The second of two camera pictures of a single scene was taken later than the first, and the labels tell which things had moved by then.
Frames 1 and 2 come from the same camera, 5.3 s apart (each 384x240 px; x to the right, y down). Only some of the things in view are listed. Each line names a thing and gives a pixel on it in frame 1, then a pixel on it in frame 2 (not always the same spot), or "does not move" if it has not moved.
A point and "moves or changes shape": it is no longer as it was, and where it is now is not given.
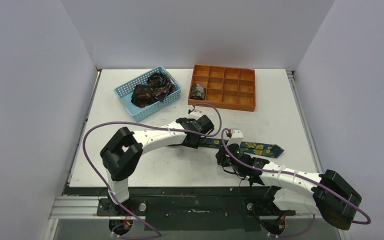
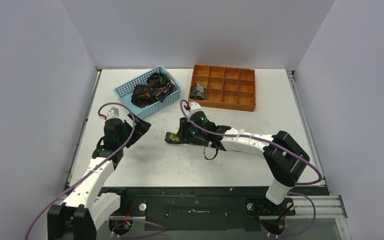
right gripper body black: (222, 156) -> (183, 131)
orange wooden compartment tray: (226, 87) does not move
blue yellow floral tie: (271, 150) moves or changes shape
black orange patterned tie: (142, 95) does not move
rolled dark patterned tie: (197, 92) does not move
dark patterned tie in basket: (161, 85) does not move
